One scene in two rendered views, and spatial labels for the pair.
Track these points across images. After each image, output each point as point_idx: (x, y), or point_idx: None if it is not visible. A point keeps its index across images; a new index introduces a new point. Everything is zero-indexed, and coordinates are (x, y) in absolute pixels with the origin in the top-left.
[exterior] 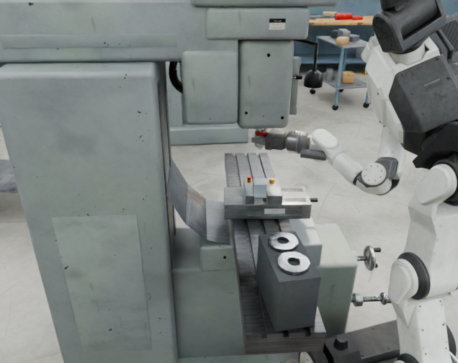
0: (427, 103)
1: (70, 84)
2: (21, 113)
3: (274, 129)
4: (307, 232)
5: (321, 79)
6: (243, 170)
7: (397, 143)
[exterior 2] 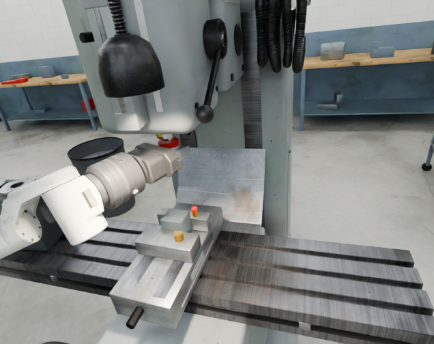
0: None
1: None
2: None
3: (164, 151)
4: (132, 336)
5: (98, 69)
6: (323, 264)
7: None
